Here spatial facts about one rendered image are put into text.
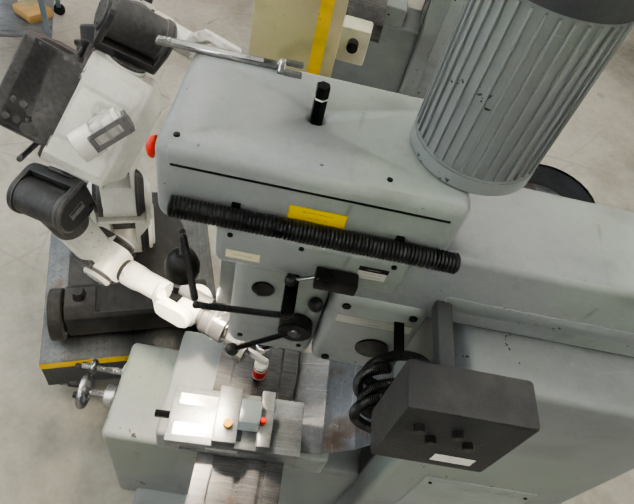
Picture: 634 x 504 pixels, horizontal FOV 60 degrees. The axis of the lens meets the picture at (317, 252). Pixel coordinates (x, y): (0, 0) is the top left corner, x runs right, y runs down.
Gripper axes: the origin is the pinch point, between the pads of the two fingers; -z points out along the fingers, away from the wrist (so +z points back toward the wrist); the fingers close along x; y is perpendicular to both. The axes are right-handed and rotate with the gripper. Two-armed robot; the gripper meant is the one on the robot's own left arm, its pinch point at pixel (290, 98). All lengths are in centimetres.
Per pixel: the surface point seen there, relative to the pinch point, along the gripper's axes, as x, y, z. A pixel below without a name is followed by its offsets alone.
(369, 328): 76, -26, 2
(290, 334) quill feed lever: 68, -35, 13
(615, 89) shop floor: -183, 122, -390
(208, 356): 20, -79, -5
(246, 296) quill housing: 62, -32, 23
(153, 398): 19, -99, 4
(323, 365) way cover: 35, -66, -35
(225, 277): 51, -35, 22
